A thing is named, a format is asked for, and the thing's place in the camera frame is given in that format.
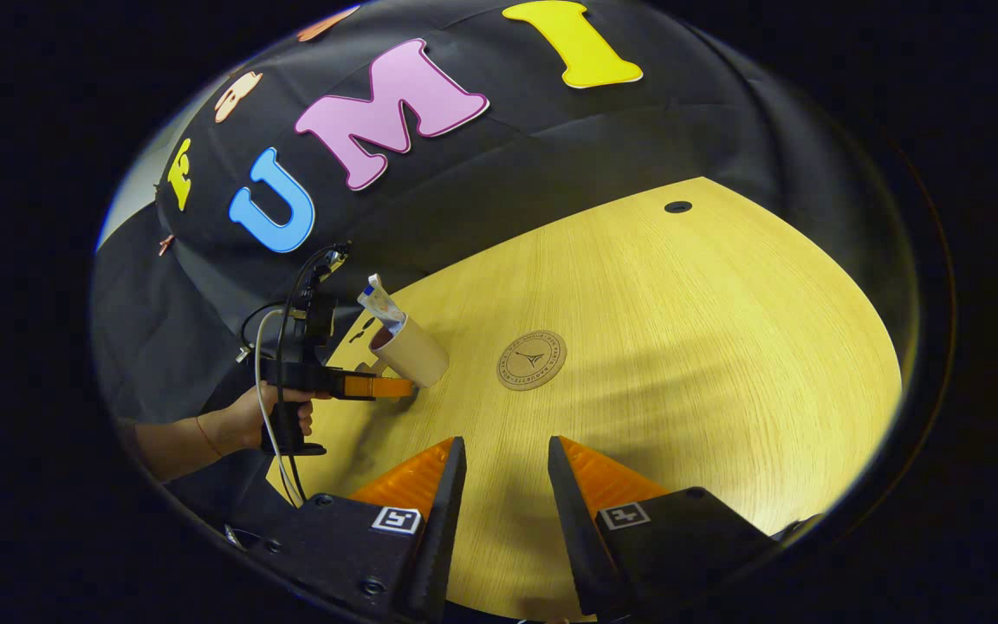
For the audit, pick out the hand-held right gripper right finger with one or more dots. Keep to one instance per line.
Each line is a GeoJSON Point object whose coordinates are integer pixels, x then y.
{"type": "Point", "coordinates": [573, 537]}

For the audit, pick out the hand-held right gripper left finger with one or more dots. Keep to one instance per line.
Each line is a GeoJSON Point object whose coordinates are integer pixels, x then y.
{"type": "Point", "coordinates": [443, 537]}

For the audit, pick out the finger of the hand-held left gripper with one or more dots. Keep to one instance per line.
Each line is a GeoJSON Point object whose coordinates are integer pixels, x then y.
{"type": "Point", "coordinates": [378, 390]}
{"type": "Point", "coordinates": [365, 375]}

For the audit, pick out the cream cup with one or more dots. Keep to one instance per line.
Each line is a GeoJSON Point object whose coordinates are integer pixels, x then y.
{"type": "Point", "coordinates": [417, 351]}

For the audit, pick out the white toothpaste tube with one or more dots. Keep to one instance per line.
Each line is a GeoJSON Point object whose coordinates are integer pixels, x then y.
{"type": "Point", "coordinates": [380, 303]}

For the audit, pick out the round brown coaster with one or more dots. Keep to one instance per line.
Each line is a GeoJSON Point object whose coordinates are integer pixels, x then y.
{"type": "Point", "coordinates": [532, 360]}

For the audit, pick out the wooden desktop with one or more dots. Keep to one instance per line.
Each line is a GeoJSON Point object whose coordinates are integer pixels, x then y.
{"type": "Point", "coordinates": [681, 347]}

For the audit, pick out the small metal clip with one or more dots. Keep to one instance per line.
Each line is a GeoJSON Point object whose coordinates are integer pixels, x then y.
{"type": "Point", "coordinates": [165, 245]}

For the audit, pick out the black backdrop cloth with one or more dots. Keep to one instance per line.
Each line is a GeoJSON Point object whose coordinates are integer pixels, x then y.
{"type": "Point", "coordinates": [508, 147]}

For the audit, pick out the black desk grommet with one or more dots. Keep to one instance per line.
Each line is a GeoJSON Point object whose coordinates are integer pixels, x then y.
{"type": "Point", "coordinates": [677, 206]}

